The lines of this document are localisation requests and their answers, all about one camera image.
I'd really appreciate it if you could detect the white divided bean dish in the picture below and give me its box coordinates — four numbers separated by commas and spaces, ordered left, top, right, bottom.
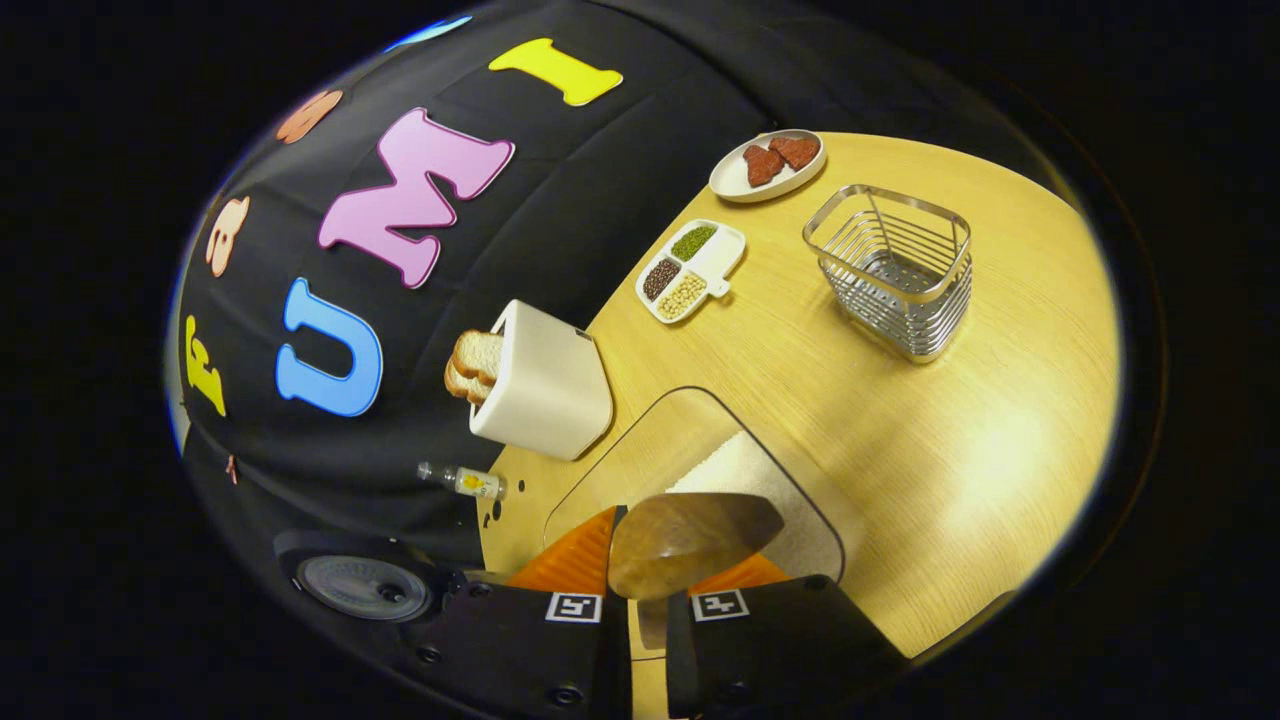
635, 219, 747, 325

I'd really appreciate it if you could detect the small glass bottle yellow label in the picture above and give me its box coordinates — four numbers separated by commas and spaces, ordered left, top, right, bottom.
417, 461, 508, 501

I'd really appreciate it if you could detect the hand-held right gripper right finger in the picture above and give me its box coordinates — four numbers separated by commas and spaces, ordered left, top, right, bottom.
665, 553, 913, 719

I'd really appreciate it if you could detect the white toaster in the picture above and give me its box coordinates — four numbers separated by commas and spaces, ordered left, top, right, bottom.
468, 299, 615, 462

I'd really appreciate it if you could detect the white round plate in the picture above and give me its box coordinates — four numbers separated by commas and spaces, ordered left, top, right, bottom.
709, 129, 828, 205

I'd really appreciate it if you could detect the white rice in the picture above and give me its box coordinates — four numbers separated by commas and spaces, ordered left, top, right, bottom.
665, 430, 843, 581

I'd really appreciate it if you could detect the wooden spoon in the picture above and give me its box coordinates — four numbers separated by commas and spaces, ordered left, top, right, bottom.
607, 492, 786, 651

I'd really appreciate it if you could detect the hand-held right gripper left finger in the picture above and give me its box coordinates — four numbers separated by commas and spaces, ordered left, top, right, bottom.
410, 503, 633, 720

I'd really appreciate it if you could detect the metal wire chopstick holder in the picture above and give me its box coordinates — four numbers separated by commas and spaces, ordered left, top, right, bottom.
802, 184, 973, 363

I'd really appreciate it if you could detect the dark grey rice cooker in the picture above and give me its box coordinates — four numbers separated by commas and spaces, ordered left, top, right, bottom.
273, 528, 456, 641

